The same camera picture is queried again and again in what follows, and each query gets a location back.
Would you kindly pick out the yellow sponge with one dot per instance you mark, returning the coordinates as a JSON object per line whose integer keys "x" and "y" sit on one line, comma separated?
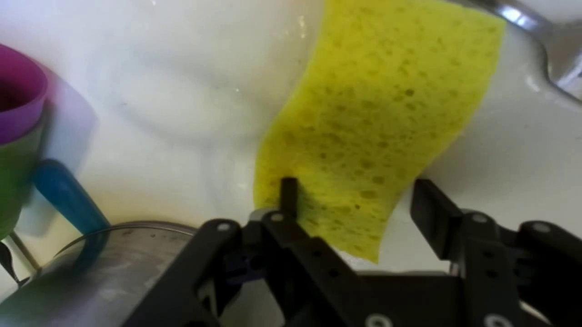
{"x": 375, "y": 121}

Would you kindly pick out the green cup purple rim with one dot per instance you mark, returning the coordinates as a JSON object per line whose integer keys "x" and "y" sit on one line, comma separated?
{"x": 18, "y": 103}

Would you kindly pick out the stainless steel kettle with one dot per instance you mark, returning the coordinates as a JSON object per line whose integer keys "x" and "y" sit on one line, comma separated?
{"x": 109, "y": 279}

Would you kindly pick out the white ceramic sink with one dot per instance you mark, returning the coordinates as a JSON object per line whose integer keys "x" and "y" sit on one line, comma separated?
{"x": 182, "y": 92}

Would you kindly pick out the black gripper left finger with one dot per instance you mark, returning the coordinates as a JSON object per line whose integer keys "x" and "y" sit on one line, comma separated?
{"x": 242, "y": 285}

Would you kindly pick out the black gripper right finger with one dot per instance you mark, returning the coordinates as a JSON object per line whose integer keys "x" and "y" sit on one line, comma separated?
{"x": 509, "y": 279}

